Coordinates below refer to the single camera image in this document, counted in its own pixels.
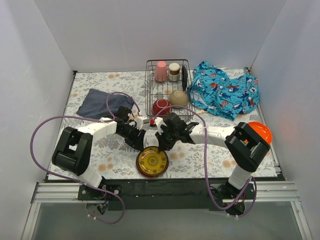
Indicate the beige ceramic bowl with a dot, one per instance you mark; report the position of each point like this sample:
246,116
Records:
178,98

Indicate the pink plastic cup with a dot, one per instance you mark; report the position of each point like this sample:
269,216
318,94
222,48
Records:
160,74

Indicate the orange plastic plate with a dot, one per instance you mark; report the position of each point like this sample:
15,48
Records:
262,130

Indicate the black bowl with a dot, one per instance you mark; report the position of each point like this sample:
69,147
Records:
184,77

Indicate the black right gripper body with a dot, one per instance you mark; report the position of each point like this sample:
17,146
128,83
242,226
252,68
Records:
165,139

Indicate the red bowl cream inside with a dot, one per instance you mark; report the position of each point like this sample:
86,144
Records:
159,105

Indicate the steel cup brown band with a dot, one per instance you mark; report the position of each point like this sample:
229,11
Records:
174,72

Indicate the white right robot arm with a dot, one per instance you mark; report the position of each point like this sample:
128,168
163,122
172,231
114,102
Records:
248,143

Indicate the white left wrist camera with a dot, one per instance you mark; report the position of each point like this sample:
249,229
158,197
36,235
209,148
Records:
140,121

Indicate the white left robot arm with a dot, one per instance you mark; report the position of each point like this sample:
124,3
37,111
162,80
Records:
73,150

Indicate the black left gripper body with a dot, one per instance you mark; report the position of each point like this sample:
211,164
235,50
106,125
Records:
137,139

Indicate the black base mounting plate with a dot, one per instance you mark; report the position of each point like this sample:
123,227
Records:
161,194

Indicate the aluminium frame rail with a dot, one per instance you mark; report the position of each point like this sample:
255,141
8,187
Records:
261,191

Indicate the black wire dish rack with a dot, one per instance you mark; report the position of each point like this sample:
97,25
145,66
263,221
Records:
161,90

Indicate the blue fish print cloth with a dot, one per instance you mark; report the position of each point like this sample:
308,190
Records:
214,91

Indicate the dark blue folded towel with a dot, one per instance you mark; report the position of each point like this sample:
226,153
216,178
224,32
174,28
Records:
94,105

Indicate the floral patterned table mat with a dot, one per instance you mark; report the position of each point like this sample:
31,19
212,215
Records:
112,158

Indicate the yellow patterned plate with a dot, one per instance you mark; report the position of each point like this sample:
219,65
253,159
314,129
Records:
151,162

